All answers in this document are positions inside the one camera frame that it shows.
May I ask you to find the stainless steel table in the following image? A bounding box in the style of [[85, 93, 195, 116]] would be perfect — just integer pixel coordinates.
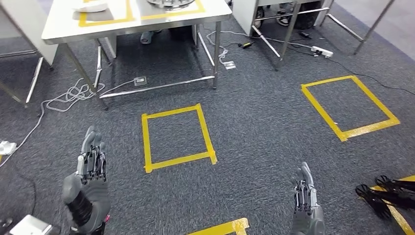
[[0, 48, 45, 108]]

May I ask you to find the white pedestal cabinet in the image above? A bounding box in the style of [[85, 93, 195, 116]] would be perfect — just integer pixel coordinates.
[[0, 0, 60, 67]]

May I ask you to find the silver wheel cover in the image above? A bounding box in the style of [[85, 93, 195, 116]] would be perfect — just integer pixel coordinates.
[[146, 0, 196, 11]]

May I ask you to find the yellow floor tape square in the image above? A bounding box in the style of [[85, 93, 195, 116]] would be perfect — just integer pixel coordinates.
[[187, 218, 250, 235], [369, 175, 415, 235], [141, 103, 217, 174]]

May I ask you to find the stainless steel workbench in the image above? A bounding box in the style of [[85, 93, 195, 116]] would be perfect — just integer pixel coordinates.
[[41, 0, 233, 111]]

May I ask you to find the metal table frame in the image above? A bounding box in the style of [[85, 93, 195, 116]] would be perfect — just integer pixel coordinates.
[[319, 0, 397, 56]]

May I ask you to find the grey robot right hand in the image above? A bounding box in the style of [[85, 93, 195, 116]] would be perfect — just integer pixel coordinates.
[[289, 162, 326, 235]]

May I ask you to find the white power strip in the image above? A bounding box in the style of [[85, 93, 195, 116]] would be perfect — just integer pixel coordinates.
[[0, 140, 18, 156], [310, 46, 334, 59]]

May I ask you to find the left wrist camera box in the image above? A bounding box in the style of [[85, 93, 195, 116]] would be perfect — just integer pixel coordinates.
[[9, 214, 53, 235]]

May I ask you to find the white floor cable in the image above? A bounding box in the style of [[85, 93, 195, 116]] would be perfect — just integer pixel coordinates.
[[207, 30, 313, 49], [205, 30, 230, 65], [0, 77, 137, 168]]

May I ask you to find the white plastic shell part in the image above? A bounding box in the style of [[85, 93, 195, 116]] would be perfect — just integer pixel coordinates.
[[71, 0, 109, 13]]

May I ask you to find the black floor cable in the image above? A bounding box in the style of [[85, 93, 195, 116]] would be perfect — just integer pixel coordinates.
[[327, 56, 415, 96]]

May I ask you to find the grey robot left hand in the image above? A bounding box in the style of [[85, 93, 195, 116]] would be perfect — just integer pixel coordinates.
[[61, 125, 112, 235]]

